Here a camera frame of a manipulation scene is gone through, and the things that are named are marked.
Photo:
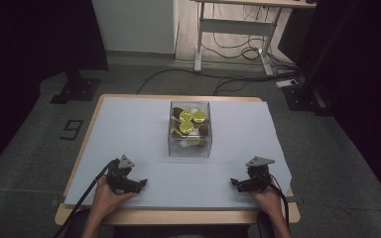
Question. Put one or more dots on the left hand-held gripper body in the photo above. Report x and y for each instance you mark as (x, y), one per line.
(119, 175)

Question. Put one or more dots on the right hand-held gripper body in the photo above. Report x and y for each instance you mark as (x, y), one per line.
(260, 175)

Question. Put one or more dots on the clear plastic drawer case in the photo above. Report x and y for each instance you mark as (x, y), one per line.
(189, 150)

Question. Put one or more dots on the pile of coffee capsules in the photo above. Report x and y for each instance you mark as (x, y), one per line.
(186, 127)

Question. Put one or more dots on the person's left hand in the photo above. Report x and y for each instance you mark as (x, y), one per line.
(105, 200)

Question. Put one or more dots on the person's right hand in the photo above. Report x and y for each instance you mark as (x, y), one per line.
(271, 203)

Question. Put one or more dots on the pale blue table sheet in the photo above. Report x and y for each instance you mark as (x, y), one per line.
(129, 139)

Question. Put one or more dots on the wooden table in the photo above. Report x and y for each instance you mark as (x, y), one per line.
(165, 216)

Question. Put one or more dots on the grey tape strip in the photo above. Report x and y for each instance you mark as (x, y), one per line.
(297, 199)
(58, 202)

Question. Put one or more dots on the person's lap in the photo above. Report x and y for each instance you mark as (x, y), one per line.
(178, 232)

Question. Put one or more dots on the black stand base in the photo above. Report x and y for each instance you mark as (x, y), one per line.
(302, 97)
(76, 89)

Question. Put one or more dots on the white power strip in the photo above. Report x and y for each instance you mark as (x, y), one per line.
(286, 83)

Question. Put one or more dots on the black curtain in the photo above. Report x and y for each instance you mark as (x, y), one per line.
(360, 82)
(29, 49)

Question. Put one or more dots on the white metal frame desk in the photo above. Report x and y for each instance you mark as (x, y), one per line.
(234, 26)

